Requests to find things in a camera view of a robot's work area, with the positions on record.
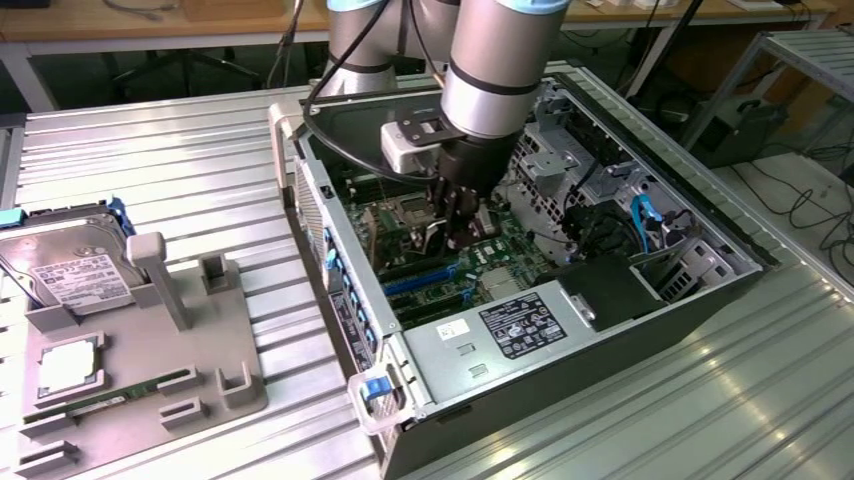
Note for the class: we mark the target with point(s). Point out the green RAM stick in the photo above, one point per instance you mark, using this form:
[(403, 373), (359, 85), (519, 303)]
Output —
[(100, 399)]

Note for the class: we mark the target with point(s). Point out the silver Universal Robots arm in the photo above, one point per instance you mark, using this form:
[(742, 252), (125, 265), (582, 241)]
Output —
[(489, 65)]

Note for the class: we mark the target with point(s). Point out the blue disk carrier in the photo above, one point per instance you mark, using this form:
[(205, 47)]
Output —
[(123, 215)]

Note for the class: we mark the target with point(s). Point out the black open PC case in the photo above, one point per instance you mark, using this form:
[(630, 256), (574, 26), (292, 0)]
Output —
[(600, 350)]

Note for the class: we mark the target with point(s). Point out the green motherboard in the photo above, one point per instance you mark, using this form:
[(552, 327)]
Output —
[(487, 252)]

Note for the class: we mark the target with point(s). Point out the blue case latch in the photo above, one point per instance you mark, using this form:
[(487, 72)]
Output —
[(375, 388)]

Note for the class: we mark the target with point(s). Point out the metal slat shelf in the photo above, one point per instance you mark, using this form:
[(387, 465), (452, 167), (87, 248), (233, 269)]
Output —
[(807, 55)]

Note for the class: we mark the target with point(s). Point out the CPU socket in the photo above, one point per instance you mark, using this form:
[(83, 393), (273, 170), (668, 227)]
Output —
[(408, 211)]

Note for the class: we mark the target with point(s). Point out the wooden desk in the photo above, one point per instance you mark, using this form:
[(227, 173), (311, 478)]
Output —
[(200, 25)]

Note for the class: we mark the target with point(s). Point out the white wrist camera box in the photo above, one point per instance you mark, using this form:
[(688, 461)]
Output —
[(403, 146)]

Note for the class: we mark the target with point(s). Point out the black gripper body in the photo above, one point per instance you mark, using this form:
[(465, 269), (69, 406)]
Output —
[(475, 162)]

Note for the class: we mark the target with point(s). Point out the black box on floor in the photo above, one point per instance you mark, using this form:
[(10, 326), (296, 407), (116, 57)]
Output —
[(740, 132)]

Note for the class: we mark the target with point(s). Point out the grey parts rack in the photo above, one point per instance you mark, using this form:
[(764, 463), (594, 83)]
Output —
[(167, 350)]

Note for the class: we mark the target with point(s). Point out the grey power supply unit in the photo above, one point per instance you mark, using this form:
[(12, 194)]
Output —
[(487, 340)]

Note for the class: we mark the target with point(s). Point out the silver hard disk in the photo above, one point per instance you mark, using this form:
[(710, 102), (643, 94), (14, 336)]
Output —
[(73, 270)]

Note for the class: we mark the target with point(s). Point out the silver chipset heat sink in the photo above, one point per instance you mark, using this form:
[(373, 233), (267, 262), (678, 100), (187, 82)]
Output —
[(506, 284)]

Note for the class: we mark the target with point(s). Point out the blue expansion slot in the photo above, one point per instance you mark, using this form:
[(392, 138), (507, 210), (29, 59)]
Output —
[(420, 279)]

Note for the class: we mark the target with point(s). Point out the black air shroud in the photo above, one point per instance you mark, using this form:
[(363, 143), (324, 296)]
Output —
[(607, 292)]

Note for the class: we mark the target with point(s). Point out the silver CPU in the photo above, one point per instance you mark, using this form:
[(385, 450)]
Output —
[(66, 369)]

